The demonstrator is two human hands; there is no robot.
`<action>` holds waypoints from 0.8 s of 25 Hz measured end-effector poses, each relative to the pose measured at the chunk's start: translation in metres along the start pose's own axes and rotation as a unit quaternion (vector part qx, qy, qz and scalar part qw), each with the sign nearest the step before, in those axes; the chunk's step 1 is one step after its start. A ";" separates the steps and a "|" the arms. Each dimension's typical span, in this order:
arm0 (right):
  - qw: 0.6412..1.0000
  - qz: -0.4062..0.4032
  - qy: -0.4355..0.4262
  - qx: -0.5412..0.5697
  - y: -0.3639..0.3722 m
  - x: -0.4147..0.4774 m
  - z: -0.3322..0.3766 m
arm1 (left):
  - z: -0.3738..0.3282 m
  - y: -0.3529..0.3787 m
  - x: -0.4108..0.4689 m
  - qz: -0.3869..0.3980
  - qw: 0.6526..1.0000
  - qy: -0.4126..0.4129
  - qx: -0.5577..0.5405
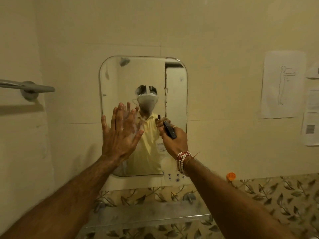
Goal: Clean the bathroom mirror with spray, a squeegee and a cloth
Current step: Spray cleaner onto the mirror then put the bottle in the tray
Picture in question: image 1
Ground person's right hand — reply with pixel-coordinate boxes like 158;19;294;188
159;120;189;160

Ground person's left hand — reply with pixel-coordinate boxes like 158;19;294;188
101;102;145;165

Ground white spray bottle black trigger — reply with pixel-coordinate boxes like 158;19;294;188
162;121;186;185

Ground wall mirror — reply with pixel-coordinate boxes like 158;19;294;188
99;56;188;178

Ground person's right forearm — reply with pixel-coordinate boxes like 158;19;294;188
184;158;297;239

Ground person's left forearm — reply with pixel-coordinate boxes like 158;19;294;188
0;155;118;239

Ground chrome towel bar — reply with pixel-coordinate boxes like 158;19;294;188
0;79;56;102

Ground paper sheet with figure drawing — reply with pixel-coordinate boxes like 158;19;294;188
259;50;306;119

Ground printed paper sheet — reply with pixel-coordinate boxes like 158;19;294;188
300;88;319;147

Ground curled white paper sheet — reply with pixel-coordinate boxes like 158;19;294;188
306;67;319;79

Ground red and white bead bracelets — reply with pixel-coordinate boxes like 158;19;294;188
176;151;200;176

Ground glass wall shelf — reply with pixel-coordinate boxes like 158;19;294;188
82;193;212;234

